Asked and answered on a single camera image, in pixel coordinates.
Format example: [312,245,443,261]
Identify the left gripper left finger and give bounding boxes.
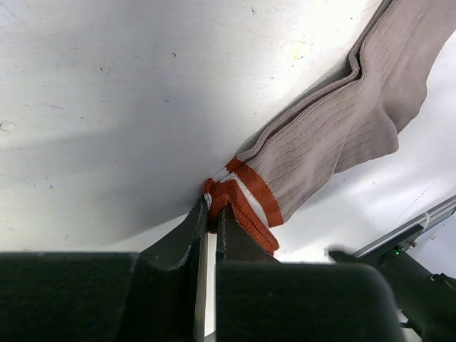
[1,199,207,341]

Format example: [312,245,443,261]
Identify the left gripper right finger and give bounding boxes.
[215,206,404,341]

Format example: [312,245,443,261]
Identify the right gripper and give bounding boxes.
[327,245,456,342]

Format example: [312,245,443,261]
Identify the taupe sock red striped cuff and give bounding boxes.
[203,1,455,254]

